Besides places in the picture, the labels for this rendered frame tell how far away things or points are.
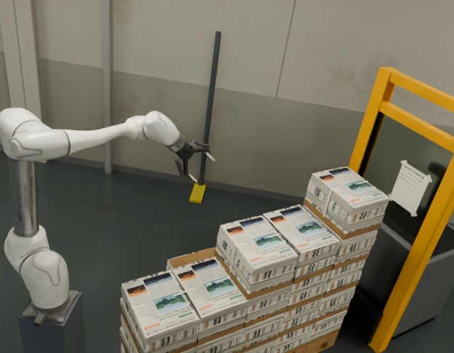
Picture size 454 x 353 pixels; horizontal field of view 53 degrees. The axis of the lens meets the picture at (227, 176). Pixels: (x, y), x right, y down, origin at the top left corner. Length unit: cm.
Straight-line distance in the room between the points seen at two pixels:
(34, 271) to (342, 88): 312
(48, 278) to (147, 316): 58
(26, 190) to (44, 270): 33
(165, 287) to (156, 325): 25
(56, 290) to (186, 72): 274
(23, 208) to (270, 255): 122
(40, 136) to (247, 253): 121
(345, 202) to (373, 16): 200
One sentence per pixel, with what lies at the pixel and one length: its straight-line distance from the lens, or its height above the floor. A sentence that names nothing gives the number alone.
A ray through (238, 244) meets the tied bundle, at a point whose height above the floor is 106.
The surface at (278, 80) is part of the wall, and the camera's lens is 422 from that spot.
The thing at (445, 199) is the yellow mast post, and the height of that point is 134.
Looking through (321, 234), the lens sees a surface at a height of 107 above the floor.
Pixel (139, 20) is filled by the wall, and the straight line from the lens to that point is 428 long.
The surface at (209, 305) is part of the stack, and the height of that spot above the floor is 83.
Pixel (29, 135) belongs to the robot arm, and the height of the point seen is 183.
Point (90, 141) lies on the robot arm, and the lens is 182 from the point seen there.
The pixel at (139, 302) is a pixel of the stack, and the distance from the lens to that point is 241.
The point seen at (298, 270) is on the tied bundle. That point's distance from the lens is 255.
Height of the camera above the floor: 262
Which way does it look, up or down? 32 degrees down
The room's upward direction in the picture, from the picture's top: 9 degrees clockwise
